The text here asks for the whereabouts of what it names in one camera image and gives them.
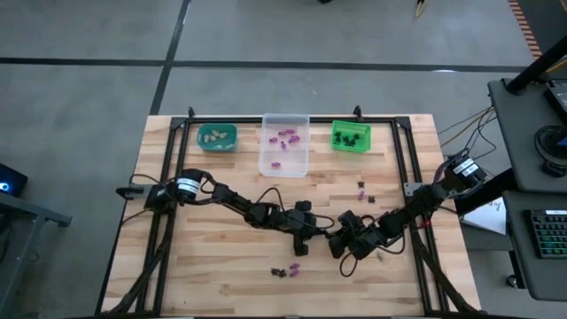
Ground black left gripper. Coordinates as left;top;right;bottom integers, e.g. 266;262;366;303
278;199;318;257

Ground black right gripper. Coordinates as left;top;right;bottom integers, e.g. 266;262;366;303
327;210;386;260

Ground clear plastic bin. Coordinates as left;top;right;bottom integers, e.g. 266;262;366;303
258;113;311;179

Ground green plastic basket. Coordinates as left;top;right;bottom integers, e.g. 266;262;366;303
330;120;372;154

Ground teal plastic bin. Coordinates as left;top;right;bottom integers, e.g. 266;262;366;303
197;122;239;153

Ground white paper sheet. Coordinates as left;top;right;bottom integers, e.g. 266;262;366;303
460;194;509;236

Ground grey desk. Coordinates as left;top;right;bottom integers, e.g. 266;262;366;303
486;77;567;194
502;190;567;303

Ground black backlit keyboard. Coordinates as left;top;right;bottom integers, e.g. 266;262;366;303
524;208;567;261

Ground black round device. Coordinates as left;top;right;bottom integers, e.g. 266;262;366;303
533;124;567;178

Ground black flat device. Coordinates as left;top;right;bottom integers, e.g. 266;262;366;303
543;81;567;126

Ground black diagonal pole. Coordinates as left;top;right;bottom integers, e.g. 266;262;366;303
504;35;567;96

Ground grey metal stand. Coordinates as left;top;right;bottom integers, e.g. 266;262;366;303
0;192;74;319

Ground black box with blue light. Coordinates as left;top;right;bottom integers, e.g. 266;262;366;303
0;162;28;198

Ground yellow floor cable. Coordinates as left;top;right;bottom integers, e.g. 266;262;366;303
438;107;495;150

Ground black floor cable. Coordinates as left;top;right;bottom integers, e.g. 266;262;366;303
460;110;500;160

